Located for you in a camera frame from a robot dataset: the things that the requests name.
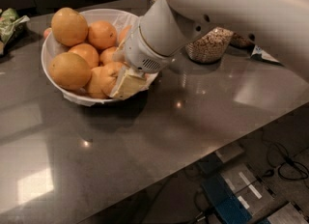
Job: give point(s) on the wrinkled orange front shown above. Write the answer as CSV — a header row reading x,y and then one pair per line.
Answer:
x,y
108,76

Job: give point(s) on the orange centre left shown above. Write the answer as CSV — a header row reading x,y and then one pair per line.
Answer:
x,y
87,52

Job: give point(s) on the small orange centre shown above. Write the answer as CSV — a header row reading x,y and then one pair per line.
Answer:
x,y
106,56

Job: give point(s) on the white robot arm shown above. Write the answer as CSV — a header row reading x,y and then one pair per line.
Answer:
x,y
280,27

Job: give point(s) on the white bowl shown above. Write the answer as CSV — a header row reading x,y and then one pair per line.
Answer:
x,y
51,48

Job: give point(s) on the orange front bottom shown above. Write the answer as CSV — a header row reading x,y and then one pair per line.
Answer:
x,y
92,88

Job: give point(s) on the orange top middle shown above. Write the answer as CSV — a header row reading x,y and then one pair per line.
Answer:
x,y
102,34

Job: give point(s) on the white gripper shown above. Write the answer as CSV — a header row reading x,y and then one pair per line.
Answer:
x,y
139,53

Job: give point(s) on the large orange top left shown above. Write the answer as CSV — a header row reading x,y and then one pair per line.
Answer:
x,y
69,27

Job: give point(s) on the glass jar of granola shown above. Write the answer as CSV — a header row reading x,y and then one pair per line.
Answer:
x,y
240,42

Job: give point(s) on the glass jar of cereal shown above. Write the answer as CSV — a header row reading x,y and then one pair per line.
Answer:
x,y
211,47

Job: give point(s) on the pink fruit behind bowl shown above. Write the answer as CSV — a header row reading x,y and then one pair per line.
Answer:
x,y
46,32

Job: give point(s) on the large orange front left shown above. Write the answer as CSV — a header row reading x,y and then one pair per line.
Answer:
x,y
69,71

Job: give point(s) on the green snack packet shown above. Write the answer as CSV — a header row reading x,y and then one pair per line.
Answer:
x,y
11,27

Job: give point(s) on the large orange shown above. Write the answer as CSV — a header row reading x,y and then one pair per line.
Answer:
x,y
69,27
69,71

